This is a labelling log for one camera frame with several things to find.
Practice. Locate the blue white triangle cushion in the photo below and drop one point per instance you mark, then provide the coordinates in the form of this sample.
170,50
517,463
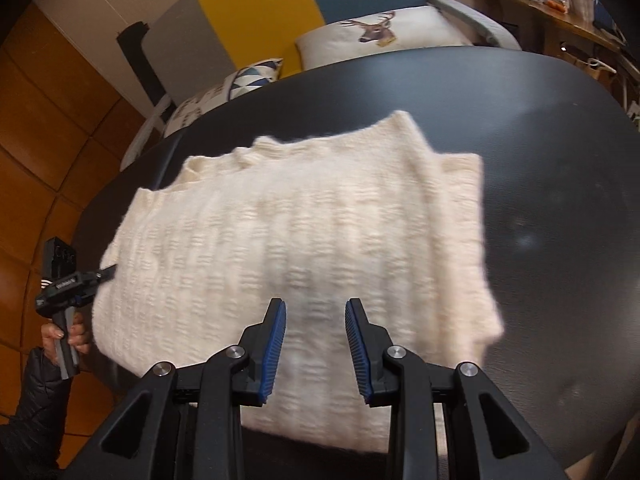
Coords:
247,79

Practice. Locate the person's left hand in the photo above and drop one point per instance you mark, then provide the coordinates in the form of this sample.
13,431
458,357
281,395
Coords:
78,336

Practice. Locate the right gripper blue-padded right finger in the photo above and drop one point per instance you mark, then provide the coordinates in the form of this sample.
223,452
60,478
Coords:
486,437

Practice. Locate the cream knitted sweater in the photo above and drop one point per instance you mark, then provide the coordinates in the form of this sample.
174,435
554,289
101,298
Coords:
374,214

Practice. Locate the deer print white cushion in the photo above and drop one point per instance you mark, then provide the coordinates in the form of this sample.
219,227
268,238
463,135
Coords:
403,29

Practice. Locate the black leather table cover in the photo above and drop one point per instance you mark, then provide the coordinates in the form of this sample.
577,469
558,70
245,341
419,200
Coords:
561,204

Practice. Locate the grey yellow blue sofa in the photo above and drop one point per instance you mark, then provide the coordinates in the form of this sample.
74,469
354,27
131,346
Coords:
195,44

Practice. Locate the cluttered wooden desk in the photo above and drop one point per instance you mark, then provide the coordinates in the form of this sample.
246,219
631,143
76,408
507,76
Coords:
583,33

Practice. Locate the black puffer jacket sleeve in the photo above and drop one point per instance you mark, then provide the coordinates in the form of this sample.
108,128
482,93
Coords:
31,441

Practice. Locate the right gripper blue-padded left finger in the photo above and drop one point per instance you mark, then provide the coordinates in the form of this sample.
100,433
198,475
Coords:
185,422

